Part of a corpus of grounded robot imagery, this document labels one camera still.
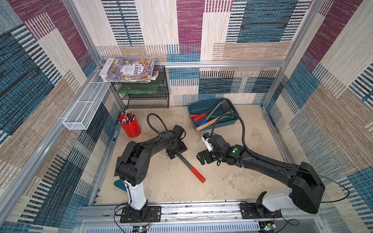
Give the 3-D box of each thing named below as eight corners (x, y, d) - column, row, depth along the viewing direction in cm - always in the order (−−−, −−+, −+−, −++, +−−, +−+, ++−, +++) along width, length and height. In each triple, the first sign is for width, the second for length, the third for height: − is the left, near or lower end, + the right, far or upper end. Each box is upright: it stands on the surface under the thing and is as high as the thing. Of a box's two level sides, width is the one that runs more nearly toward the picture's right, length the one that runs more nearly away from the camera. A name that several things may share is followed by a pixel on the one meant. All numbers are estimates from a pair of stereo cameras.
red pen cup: (126, 138, 105) (117, 124, 92) (129, 127, 111) (121, 112, 99) (139, 138, 105) (132, 124, 92) (142, 127, 111) (136, 112, 99)
